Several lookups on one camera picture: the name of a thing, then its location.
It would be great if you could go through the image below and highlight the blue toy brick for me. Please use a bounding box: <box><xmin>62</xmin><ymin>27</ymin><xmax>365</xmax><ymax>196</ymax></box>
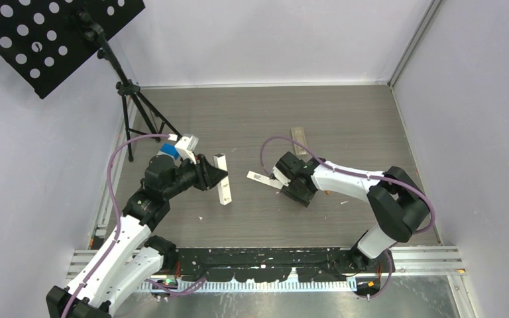
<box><xmin>158</xmin><ymin>143</ymin><xmax>180</xmax><ymax>160</ymax></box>

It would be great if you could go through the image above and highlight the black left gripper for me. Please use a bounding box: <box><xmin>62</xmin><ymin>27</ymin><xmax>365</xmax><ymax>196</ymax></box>
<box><xmin>163</xmin><ymin>151</ymin><xmax>227</xmax><ymax>199</ymax></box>

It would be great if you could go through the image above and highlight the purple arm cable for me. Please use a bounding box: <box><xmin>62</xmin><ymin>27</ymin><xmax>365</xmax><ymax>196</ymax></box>
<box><xmin>59</xmin><ymin>133</ymin><xmax>179</xmax><ymax>318</ymax></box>
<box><xmin>259</xmin><ymin>136</ymin><xmax>436</xmax><ymax>235</ymax></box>

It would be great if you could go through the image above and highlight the white slim remote control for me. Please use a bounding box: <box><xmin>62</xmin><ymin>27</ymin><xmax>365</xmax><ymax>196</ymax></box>
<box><xmin>213</xmin><ymin>153</ymin><xmax>232</xmax><ymax>205</ymax></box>

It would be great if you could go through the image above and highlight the aluminium rail frame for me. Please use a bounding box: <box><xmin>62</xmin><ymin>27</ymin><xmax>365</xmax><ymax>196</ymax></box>
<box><xmin>64</xmin><ymin>245</ymin><xmax>467</xmax><ymax>294</ymax></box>

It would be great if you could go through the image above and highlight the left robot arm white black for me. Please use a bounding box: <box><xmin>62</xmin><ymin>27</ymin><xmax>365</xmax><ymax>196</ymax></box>
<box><xmin>46</xmin><ymin>154</ymin><xmax>231</xmax><ymax>317</ymax></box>

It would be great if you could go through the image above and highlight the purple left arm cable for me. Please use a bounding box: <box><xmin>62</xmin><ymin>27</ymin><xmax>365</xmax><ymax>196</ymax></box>
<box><xmin>59</xmin><ymin>133</ymin><xmax>179</xmax><ymax>318</ymax></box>

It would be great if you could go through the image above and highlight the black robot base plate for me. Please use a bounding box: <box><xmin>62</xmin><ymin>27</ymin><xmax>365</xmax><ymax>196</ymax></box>
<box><xmin>159</xmin><ymin>247</ymin><xmax>394</xmax><ymax>283</ymax></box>

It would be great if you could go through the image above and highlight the white remote back cover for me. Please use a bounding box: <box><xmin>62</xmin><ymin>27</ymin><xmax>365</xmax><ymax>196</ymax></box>
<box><xmin>247</xmin><ymin>171</ymin><xmax>284</xmax><ymax>189</ymax></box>

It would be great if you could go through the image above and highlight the black perforated music stand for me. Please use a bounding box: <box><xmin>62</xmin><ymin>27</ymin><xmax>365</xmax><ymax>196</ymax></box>
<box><xmin>0</xmin><ymin>0</ymin><xmax>182</xmax><ymax>141</ymax></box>

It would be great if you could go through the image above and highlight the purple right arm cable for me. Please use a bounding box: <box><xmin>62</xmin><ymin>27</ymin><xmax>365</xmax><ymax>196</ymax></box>
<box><xmin>259</xmin><ymin>136</ymin><xmax>436</xmax><ymax>235</ymax></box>

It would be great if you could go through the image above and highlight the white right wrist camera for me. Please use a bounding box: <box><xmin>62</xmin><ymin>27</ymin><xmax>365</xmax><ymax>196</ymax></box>
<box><xmin>272</xmin><ymin>166</ymin><xmax>290</xmax><ymax>186</ymax></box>

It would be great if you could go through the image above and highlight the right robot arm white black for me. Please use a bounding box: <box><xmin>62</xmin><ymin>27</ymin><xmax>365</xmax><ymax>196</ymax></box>
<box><xmin>272</xmin><ymin>152</ymin><xmax>431</xmax><ymax>272</ymax></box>

